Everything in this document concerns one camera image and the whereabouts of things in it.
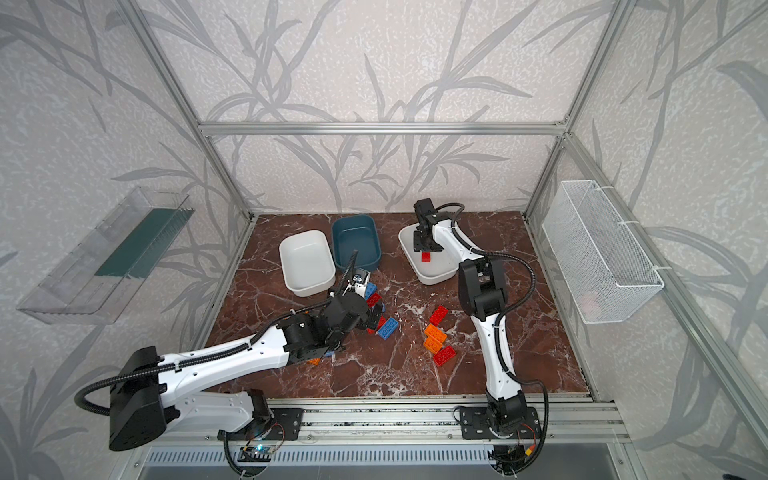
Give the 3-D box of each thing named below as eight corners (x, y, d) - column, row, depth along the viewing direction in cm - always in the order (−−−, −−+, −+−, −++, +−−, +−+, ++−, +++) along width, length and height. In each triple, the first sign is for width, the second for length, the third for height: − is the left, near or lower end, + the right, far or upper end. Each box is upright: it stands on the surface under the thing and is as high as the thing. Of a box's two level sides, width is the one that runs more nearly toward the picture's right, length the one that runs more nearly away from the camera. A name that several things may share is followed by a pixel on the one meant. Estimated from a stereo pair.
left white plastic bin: (288, 305, 98) (282, 295, 93) (283, 248, 113) (278, 238, 108) (340, 291, 101) (337, 281, 96) (329, 238, 116) (325, 227, 111)
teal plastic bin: (328, 271, 106) (325, 261, 102) (338, 220, 122) (335, 210, 117) (380, 271, 106) (379, 261, 102) (383, 220, 122) (382, 210, 117)
